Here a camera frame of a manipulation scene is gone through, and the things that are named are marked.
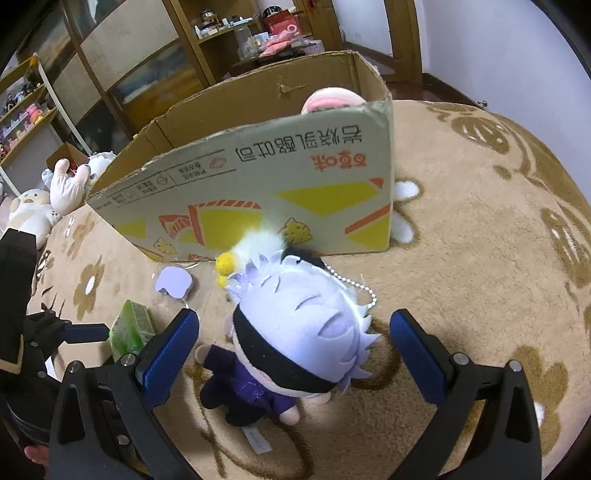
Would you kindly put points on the lilac-haired blindfolded doll plush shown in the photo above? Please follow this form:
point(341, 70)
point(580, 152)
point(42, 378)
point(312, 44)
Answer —
point(300, 323)

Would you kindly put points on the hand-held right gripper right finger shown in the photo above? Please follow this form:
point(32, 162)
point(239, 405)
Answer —
point(418, 357)

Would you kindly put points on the clear plastic storage bin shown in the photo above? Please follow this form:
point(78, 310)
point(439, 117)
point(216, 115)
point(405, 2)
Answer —
point(311, 46)

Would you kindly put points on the black and pink cap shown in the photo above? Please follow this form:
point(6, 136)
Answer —
point(273, 9)

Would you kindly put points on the small dark side table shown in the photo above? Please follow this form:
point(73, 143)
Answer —
point(258, 62)

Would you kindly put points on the person's left hand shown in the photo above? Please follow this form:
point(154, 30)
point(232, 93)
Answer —
point(38, 456)

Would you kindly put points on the clear glass jar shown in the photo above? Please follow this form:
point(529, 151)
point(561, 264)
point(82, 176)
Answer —
point(243, 41)

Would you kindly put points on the white fluffy yellow charm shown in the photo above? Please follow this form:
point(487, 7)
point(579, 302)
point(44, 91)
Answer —
point(258, 245)

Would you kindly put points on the large cream plush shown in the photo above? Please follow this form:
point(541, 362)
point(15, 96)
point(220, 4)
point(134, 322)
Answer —
point(32, 217)

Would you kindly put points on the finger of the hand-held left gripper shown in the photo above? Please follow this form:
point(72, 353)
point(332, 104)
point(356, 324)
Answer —
point(85, 333)

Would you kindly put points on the wooden corner shelf unit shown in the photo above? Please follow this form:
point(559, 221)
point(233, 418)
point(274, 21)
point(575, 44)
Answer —
point(184, 27)

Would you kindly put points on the white and pink plush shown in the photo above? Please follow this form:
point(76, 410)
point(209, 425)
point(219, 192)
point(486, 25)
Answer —
point(64, 189)

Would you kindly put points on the printed cardboard box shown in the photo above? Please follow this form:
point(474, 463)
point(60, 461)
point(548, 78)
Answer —
point(277, 184)

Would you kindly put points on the pink swirl roll plush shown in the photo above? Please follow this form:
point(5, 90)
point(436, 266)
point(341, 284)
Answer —
point(332, 99)

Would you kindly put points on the small white plush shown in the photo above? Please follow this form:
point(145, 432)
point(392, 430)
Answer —
point(100, 164)

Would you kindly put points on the pink packets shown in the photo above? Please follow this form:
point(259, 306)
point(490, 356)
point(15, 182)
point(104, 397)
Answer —
point(276, 46)

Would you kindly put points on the green tissue packet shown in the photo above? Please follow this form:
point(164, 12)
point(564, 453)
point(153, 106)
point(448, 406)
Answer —
point(131, 327)

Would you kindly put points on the small grey plush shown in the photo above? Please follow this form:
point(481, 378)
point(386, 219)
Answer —
point(47, 177)

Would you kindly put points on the red gift box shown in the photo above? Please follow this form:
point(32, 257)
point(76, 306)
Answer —
point(281, 22)

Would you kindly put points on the wooden wardrobe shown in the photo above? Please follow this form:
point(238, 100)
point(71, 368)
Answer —
point(120, 41)

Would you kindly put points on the plain brown cardboard box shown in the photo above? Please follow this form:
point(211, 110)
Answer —
point(69, 153)

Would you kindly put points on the small bottles on shelf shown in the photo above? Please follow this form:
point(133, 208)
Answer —
point(217, 21)

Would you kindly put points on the small lilac pouch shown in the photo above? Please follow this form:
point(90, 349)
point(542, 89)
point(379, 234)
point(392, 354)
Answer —
point(175, 281)

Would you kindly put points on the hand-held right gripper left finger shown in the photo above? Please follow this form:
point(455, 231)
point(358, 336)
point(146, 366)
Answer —
point(170, 357)

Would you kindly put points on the row of pink display boxes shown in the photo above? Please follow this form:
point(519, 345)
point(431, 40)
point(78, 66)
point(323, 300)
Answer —
point(27, 115)

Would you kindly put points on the white frame shelf rack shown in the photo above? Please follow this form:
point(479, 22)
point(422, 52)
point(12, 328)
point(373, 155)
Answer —
point(44, 113)

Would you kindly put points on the wooden door with glass panel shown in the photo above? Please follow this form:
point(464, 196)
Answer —
point(406, 37)

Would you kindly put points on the beige floral blanket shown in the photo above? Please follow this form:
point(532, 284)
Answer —
point(461, 230)

